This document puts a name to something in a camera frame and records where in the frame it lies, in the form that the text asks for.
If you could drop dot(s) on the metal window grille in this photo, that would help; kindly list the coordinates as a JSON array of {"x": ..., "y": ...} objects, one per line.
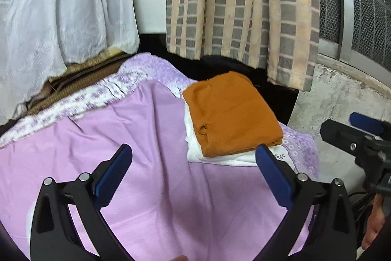
[{"x": 366, "y": 4}]

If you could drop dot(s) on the orange knit cardigan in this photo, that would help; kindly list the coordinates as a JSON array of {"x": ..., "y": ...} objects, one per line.
[{"x": 229, "y": 111}]

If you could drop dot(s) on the beige grey checked curtain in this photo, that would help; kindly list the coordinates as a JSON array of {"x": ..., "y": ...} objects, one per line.
[{"x": 229, "y": 4}]

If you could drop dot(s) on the dark cloth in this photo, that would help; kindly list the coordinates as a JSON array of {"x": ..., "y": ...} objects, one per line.
[{"x": 220, "y": 65}]

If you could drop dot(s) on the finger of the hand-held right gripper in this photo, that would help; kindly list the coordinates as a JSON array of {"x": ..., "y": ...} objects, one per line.
[
  {"x": 366, "y": 123},
  {"x": 339, "y": 132}
]

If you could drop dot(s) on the white folded garment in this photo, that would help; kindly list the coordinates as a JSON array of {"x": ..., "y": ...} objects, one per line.
[{"x": 195, "y": 151}]

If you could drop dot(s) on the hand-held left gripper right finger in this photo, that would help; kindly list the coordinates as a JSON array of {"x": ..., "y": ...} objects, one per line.
[{"x": 272, "y": 175}]

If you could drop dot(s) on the person's right hand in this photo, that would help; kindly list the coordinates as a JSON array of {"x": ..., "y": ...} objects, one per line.
[{"x": 374, "y": 218}]

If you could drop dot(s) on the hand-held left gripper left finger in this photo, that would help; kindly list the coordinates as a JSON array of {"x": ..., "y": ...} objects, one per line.
[{"x": 111, "y": 175}]

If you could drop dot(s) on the white lace cover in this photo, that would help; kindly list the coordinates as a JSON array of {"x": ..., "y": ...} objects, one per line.
[{"x": 61, "y": 19}]

